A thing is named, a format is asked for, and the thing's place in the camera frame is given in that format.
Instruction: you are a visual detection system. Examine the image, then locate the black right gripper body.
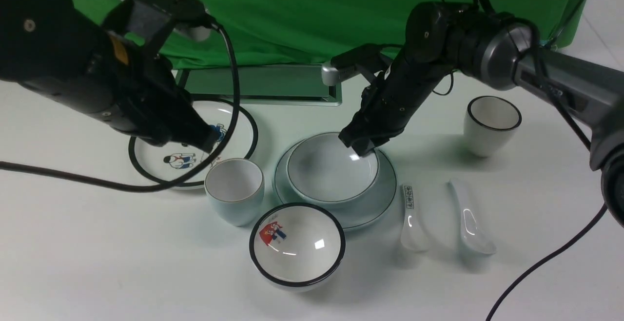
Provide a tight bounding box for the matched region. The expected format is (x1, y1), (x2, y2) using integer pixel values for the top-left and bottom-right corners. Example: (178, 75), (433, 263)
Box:
(339, 57), (454, 156)

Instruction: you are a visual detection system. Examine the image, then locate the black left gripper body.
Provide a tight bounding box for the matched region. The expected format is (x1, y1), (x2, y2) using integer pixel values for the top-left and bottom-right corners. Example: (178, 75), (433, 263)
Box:
(105, 38), (220, 151)

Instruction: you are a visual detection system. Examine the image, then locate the pale blue bowl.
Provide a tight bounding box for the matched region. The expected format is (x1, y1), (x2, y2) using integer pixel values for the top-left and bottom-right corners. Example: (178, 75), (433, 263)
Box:
(285, 132), (381, 206)

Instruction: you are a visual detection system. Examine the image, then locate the pale blue cup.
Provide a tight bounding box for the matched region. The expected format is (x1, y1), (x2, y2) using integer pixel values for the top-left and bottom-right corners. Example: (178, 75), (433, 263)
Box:
(204, 158), (265, 227)

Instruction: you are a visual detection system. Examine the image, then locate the plain white ceramic spoon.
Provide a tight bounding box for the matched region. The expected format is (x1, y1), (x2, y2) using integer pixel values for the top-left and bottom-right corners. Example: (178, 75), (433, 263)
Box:
(448, 178), (497, 256)

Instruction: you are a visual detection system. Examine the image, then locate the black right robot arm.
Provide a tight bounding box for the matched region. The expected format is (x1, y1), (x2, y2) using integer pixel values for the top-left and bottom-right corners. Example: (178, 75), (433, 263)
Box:
(339, 2), (624, 223)

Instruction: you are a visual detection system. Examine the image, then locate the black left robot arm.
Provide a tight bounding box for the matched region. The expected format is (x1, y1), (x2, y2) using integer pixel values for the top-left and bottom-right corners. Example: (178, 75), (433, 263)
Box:
(0, 0), (219, 151)

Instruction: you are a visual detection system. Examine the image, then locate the black-rimmed illustrated plate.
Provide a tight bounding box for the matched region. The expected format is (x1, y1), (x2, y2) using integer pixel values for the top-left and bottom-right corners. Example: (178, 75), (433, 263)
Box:
(128, 96), (258, 190)

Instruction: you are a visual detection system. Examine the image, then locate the black-rimmed white cup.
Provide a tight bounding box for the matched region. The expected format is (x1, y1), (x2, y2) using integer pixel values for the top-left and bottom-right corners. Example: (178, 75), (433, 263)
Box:
(464, 96), (523, 158)

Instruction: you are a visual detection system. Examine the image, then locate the pale blue plate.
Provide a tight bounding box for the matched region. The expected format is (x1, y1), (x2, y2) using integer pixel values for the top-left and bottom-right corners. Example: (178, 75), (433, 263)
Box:
(273, 144), (397, 231)

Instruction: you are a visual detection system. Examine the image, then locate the white spoon with print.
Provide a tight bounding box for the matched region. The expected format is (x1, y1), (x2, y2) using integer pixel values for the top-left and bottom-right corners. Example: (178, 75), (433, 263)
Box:
(400, 183), (430, 254)

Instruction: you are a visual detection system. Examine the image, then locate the green backdrop cloth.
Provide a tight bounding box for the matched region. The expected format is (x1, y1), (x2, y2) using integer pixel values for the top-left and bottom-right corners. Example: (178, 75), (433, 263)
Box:
(46, 0), (599, 70)

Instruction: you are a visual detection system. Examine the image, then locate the black-rimmed illustrated bowl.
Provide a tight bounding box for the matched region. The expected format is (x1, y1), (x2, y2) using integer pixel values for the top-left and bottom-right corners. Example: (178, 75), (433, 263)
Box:
(248, 202), (346, 292)

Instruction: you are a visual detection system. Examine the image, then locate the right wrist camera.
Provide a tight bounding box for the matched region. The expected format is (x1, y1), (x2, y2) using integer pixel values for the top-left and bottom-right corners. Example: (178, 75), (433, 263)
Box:
(321, 43), (402, 87)

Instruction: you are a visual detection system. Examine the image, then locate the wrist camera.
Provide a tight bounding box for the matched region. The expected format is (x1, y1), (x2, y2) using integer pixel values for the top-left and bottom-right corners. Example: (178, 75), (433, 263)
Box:
(321, 43), (402, 87)
(101, 0), (214, 58)

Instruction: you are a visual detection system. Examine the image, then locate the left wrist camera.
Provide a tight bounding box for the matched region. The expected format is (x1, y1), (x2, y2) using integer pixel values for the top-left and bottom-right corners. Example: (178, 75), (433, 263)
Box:
(101, 0), (214, 58)

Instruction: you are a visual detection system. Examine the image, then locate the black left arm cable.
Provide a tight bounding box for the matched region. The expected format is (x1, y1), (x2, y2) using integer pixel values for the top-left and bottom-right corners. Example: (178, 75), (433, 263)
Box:
(0, 16), (241, 194)

